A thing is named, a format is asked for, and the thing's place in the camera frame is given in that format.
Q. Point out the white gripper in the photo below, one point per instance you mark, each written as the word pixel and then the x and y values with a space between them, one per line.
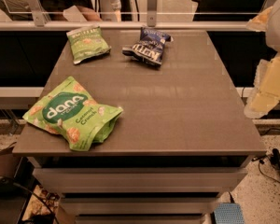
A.
pixel 279 28

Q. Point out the blue kettle chip bag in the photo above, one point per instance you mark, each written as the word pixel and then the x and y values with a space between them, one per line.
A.
pixel 150 47

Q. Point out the small green rice chip bag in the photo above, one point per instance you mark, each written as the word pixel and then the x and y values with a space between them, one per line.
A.
pixel 87 42

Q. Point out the large green dana snack bag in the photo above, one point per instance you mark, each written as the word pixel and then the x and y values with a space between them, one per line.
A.
pixel 70 111

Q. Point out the blue perforated box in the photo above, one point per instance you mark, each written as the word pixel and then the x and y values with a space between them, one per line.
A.
pixel 228 213

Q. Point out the grey drawer cabinet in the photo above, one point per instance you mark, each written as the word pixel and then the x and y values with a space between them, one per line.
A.
pixel 148 186

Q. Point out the metal railing with glass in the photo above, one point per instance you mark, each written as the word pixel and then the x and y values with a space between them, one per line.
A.
pixel 161 14

